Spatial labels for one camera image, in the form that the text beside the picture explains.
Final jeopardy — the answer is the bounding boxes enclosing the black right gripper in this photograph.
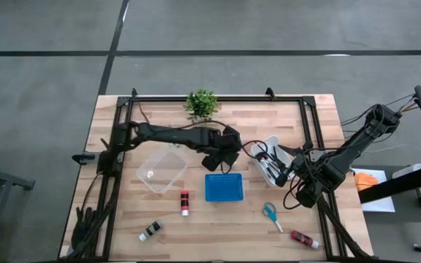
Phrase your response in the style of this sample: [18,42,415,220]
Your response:
[275,145,328,187]

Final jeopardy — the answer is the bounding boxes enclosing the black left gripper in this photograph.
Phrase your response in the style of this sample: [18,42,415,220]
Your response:
[201,126,243,172]

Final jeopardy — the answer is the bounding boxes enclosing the thin brush with gold ferrule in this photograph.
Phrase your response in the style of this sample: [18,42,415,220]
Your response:
[270,145,288,172]

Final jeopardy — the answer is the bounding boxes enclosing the blue plastic basket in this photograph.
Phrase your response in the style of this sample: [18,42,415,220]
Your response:
[205,172,244,203]

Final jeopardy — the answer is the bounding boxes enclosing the fluffy brush with black handle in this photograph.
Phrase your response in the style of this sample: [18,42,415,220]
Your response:
[255,152,278,180]

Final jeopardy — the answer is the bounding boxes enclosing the orange paint bottle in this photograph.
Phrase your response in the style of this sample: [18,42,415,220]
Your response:
[180,189,190,217]

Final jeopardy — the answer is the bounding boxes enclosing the dark red paint bottle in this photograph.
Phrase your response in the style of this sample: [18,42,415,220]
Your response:
[290,229,320,250]

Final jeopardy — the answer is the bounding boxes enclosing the grey paint bottle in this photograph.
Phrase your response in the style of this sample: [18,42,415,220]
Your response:
[138,220,163,243]

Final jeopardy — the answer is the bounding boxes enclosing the white plastic bin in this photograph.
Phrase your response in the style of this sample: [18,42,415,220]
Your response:
[250,134,295,188]

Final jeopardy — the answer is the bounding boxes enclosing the clear plastic bin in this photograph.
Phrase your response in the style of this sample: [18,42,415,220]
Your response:
[136,147,189,194]

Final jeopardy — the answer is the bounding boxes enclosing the blue scissors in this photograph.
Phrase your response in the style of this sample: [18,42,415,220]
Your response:
[262,202,284,234]

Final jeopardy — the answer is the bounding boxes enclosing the small artificial potted plant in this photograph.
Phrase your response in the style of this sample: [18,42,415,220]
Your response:
[183,88,219,125]

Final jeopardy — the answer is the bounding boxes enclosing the orange cloth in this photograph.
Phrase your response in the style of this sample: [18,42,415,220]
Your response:
[354,172,379,193]

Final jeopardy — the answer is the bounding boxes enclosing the white paper sheet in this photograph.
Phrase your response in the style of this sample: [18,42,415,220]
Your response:
[352,167,396,213]

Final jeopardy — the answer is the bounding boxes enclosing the white side container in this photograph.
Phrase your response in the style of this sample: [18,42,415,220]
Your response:
[391,163,421,180]

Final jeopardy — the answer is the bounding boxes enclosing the grey side table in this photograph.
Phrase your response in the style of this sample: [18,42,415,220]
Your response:
[0,160,36,263]

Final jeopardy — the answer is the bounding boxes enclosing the black aluminium table frame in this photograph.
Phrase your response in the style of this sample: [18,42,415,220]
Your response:
[59,87,374,262]

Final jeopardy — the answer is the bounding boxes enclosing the black cable bundle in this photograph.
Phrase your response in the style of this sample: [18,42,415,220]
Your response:
[70,206,105,259]

